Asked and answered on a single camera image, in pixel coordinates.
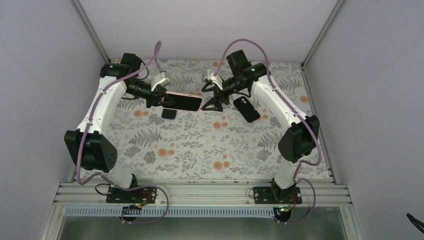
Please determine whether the black phone case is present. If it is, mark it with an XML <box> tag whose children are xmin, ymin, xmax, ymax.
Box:
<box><xmin>233</xmin><ymin>96</ymin><xmax>260</xmax><ymax>123</ymax></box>

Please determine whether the black phone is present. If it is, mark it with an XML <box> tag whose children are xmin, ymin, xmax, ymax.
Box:
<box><xmin>161</xmin><ymin>108</ymin><xmax>178</xmax><ymax>120</ymax></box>

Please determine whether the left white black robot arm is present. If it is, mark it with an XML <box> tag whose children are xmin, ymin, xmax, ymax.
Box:
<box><xmin>64</xmin><ymin>53</ymin><xmax>171</xmax><ymax>203</ymax></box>

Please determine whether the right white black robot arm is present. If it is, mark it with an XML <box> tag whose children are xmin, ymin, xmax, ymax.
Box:
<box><xmin>201</xmin><ymin>50</ymin><xmax>322</xmax><ymax>204</ymax></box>

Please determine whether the floral patterned table mat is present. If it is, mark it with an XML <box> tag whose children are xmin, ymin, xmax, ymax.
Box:
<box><xmin>105</xmin><ymin>59</ymin><xmax>312</xmax><ymax>180</ymax></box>

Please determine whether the black object at edge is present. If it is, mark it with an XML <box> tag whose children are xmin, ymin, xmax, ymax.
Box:
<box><xmin>406</xmin><ymin>213</ymin><xmax>424</xmax><ymax>234</ymax></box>

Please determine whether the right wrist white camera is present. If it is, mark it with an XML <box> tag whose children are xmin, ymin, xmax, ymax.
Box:
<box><xmin>202</xmin><ymin>69</ymin><xmax>224</xmax><ymax>90</ymax></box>

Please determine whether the wrist white camera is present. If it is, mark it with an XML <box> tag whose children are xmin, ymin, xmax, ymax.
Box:
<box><xmin>202</xmin><ymin>69</ymin><xmax>224</xmax><ymax>90</ymax></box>
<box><xmin>150</xmin><ymin>71</ymin><xmax>172</xmax><ymax>91</ymax></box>

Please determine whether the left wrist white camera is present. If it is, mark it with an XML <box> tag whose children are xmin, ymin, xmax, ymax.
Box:
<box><xmin>150</xmin><ymin>71</ymin><xmax>172</xmax><ymax>91</ymax></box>

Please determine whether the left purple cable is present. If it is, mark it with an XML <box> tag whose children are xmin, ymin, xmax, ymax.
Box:
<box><xmin>75</xmin><ymin>40</ymin><xmax>170</xmax><ymax>225</ymax></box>

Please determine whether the purple cable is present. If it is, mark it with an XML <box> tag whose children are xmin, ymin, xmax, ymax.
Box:
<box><xmin>213</xmin><ymin>38</ymin><xmax>323</xmax><ymax>226</ymax></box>
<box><xmin>75</xmin><ymin>40</ymin><xmax>170</xmax><ymax>225</ymax></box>

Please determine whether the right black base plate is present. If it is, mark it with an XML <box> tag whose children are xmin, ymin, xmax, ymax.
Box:
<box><xmin>252</xmin><ymin>186</ymin><xmax>303</xmax><ymax>205</ymax></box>

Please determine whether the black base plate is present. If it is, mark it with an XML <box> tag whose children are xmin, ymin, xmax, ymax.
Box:
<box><xmin>252</xmin><ymin>186</ymin><xmax>303</xmax><ymax>205</ymax></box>
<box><xmin>105</xmin><ymin>187</ymin><xmax>157</xmax><ymax>205</ymax></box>

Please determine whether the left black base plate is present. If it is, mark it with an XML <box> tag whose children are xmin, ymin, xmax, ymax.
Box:
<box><xmin>105</xmin><ymin>187</ymin><xmax>157</xmax><ymax>205</ymax></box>

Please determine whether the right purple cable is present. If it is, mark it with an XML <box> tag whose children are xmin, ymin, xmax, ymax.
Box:
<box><xmin>213</xmin><ymin>38</ymin><xmax>323</xmax><ymax>226</ymax></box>

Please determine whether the aluminium mounting rail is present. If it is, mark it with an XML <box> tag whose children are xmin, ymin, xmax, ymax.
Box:
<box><xmin>53</xmin><ymin>178</ymin><xmax>352</xmax><ymax>207</ymax></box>

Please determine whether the slotted grey cable duct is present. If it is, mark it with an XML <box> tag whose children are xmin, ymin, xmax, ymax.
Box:
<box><xmin>64</xmin><ymin>206</ymin><xmax>275</xmax><ymax>218</ymax></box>

